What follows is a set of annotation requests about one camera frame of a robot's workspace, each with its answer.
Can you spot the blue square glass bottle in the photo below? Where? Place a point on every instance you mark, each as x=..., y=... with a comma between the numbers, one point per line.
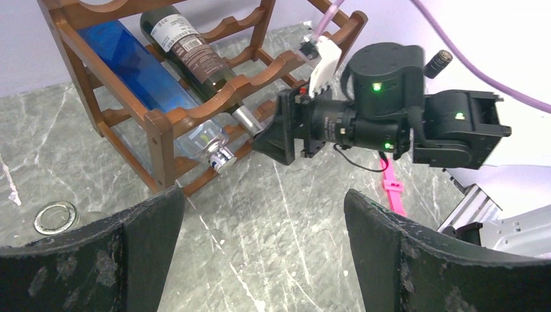
x=156, y=88

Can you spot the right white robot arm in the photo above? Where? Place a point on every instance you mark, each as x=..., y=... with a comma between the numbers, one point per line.
x=385, y=109

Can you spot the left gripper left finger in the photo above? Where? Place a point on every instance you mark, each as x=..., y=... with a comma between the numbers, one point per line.
x=118, y=263

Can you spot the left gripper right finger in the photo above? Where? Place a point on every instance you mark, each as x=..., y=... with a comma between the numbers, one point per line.
x=402, y=265

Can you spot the wooden wine rack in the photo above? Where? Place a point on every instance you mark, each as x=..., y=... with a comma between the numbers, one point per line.
x=144, y=138

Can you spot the labelled green wine bottle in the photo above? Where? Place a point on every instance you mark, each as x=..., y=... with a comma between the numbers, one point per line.
x=186, y=51

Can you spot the clear tall glass bottle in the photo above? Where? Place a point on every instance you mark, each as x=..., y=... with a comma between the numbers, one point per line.
x=56, y=217

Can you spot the pink plastic clip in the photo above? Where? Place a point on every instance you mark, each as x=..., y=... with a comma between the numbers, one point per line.
x=393, y=188

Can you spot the clear square liquor bottle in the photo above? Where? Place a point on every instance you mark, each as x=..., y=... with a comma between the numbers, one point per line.
x=437, y=63

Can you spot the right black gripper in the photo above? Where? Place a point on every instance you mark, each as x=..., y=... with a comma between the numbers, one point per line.
x=319, y=120

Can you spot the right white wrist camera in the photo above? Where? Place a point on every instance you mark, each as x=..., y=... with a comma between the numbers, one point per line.
x=323, y=56

